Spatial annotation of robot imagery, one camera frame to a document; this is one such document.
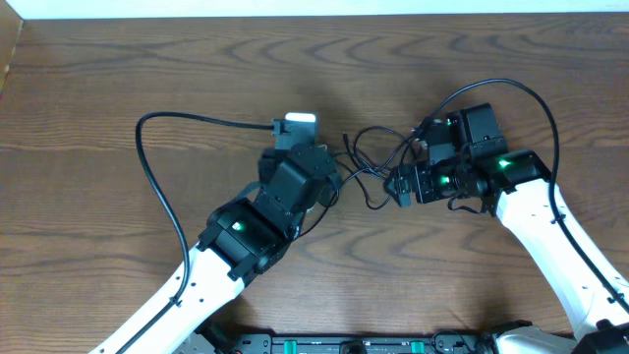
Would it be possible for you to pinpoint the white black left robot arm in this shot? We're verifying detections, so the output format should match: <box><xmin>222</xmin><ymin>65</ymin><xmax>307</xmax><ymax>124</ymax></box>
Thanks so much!
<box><xmin>94</xmin><ymin>144</ymin><xmax>338</xmax><ymax>353</ymax></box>

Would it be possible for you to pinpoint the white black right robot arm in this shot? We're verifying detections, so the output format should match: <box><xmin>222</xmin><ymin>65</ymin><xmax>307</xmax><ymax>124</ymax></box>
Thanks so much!
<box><xmin>383</xmin><ymin>122</ymin><xmax>628</xmax><ymax>353</ymax></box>

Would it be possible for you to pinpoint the black USB cable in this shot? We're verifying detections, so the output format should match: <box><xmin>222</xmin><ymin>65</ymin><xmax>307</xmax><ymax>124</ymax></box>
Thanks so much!
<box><xmin>294</xmin><ymin>125</ymin><xmax>429</xmax><ymax>240</ymax></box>

